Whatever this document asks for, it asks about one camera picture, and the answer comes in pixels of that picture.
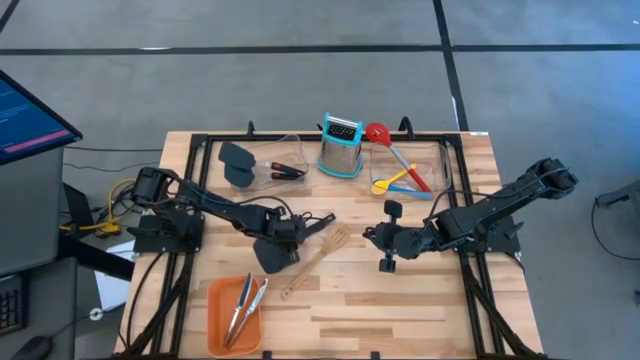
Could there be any orange plastic bin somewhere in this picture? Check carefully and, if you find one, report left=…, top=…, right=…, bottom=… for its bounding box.
left=206, top=274, right=265, bottom=358

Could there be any grey cabinet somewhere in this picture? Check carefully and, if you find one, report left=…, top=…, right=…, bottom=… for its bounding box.
left=0, top=147, right=66, bottom=276

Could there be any black metal table frame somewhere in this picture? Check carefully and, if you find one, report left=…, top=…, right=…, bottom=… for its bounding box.
left=114, top=117, right=549, bottom=360

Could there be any blue plastic spoon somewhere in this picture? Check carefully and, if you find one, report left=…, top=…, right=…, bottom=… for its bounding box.
left=387, top=183, right=434, bottom=200

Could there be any computer monitor blue screen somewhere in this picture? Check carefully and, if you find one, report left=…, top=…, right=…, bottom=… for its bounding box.
left=0, top=69, right=84, bottom=166

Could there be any black spatula red-marked handle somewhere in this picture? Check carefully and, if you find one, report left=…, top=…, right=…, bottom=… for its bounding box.
left=218, top=141, right=307, bottom=177
left=223, top=163, right=301, bottom=190

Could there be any red slotted spoon steel handle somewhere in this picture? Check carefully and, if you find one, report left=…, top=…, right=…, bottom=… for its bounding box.
left=364, top=122, right=433, bottom=194

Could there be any grey stand foot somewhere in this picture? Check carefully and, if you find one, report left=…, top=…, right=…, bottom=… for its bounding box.
left=594, top=180, right=640, bottom=209

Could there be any silver metal utensil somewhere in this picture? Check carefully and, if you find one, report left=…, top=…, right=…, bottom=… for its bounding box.
left=223, top=272, right=255, bottom=347
left=227, top=278, right=270, bottom=350

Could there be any wooden slotted spatula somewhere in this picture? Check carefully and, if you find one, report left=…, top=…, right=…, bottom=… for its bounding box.
left=280, top=223, right=352, bottom=302

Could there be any black keyboard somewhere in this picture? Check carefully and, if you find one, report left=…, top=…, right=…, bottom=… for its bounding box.
left=0, top=274, right=27, bottom=336

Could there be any yellow plastic spoon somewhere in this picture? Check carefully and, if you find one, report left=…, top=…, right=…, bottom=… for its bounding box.
left=371, top=163, right=418, bottom=196

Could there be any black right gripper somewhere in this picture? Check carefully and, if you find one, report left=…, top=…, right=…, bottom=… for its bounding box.
left=372, top=199, right=441, bottom=274

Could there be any yellow cable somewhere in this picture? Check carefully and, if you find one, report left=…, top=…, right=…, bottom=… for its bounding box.
left=59, top=177, right=146, bottom=239

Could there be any black floor cable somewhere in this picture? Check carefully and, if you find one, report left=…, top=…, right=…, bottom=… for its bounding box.
left=591, top=192, right=640, bottom=262

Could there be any teal steel box grater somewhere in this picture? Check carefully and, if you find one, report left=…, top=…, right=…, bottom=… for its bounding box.
left=315, top=112, right=365, bottom=180

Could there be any clear plastic bin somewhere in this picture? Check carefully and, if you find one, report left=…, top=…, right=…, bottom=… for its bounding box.
left=369, top=142, right=454, bottom=199
left=227, top=133, right=310, bottom=194

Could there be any white paper sheet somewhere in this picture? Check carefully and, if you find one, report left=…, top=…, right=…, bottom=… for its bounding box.
left=93, top=239, right=137, bottom=312

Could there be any black computer mouse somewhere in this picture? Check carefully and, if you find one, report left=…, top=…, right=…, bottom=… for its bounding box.
left=12, top=335, right=54, bottom=360

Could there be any black round turner plain handle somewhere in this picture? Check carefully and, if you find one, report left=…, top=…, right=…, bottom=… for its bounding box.
left=252, top=213, right=337, bottom=275

